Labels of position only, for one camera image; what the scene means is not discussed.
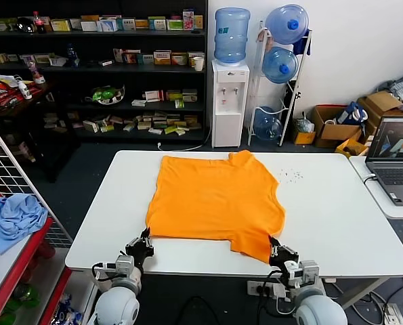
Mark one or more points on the open brown cardboard box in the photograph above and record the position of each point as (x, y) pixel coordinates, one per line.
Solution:
(336, 135)

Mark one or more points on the grey laptop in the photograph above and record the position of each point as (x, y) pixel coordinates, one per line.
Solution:
(394, 176)

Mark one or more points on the bowl with green packets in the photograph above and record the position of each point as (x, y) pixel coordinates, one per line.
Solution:
(104, 94)

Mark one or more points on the grey floor power strip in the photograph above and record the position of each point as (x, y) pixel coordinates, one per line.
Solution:
(393, 315)

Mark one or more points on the green plastic bottle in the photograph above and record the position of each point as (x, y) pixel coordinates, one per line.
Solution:
(25, 294)

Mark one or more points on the small flat white box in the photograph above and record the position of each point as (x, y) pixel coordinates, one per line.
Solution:
(105, 62)

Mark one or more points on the dark blue hanging cloth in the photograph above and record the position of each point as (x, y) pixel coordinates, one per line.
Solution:
(301, 45)

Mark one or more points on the blue water jug with label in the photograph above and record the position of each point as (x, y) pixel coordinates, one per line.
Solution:
(231, 37)

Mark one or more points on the orange t-shirt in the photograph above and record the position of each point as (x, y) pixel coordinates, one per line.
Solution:
(214, 203)

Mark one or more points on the clear plastic bag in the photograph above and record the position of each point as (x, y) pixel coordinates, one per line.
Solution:
(304, 125)

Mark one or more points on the pink labelled bottle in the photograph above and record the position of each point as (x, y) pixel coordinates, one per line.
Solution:
(36, 72)

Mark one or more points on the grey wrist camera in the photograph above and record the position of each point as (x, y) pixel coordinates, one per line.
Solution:
(124, 263)
(306, 269)

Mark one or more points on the red white medicine box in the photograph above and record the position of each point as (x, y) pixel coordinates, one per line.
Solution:
(132, 57)
(153, 95)

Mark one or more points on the blue white medicine box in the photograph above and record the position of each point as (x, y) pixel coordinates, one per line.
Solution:
(107, 25)

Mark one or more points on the white water dispenser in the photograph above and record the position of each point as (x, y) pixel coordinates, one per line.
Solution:
(226, 118)

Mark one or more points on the blue white snack package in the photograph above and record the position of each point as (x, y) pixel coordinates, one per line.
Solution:
(65, 309)

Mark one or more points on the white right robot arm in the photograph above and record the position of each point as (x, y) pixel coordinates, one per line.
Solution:
(319, 309)

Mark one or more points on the shiny black helmet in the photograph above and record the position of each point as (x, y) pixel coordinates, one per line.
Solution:
(25, 25)

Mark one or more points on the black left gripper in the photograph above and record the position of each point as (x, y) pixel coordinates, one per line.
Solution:
(139, 252)

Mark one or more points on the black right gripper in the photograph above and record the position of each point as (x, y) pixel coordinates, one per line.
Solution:
(284, 258)

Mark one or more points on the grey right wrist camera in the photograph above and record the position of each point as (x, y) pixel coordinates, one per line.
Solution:
(306, 269)

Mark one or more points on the grey striped clothes pile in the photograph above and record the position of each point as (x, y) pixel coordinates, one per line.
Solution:
(402, 89)

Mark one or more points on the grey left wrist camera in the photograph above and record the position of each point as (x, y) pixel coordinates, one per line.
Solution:
(124, 263)

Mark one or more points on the white jug rack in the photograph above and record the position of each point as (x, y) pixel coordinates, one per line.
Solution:
(289, 111)

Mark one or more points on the blue white bag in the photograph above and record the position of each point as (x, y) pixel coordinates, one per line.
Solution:
(351, 113)

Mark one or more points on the orange white medicine box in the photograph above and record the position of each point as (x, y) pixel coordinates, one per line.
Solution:
(162, 58)

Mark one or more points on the tall pink box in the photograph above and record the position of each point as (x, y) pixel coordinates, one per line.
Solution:
(188, 20)

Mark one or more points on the dark wooden table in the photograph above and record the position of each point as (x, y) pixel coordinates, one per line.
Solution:
(52, 135)

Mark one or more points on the red framed shelf cart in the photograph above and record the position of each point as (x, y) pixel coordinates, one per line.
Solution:
(8, 267)

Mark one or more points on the small yellow cardboard box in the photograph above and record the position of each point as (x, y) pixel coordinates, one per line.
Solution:
(304, 138)

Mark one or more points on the light blue crumpled cloth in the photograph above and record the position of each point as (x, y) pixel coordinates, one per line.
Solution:
(15, 220)

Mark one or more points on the white paper cup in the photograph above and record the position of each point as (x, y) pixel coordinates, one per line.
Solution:
(198, 64)

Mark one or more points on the green white medicine box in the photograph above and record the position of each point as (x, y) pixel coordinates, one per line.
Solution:
(157, 23)

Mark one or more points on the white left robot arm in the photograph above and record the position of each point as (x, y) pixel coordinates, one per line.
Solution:
(116, 308)

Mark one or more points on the cola bottle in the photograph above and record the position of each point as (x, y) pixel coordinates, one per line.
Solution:
(39, 23)

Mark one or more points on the white power strip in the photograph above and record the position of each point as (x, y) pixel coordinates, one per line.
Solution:
(255, 288)

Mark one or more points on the yellow white medicine box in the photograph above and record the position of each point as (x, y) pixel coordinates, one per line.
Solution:
(60, 25)

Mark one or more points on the blue plastic bottle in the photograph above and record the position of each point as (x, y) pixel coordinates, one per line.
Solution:
(72, 55)

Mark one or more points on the black shelving unit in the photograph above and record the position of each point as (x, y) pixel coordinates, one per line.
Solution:
(120, 32)

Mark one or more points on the flat yellow cardboard box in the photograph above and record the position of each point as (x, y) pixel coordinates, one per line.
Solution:
(351, 147)

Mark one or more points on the white plastic bottle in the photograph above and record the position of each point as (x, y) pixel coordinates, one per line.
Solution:
(25, 91)

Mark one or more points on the large brown cardboard box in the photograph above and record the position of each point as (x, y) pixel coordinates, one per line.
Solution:
(380, 101)

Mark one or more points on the white side table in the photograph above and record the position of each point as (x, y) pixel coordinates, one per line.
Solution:
(387, 211)

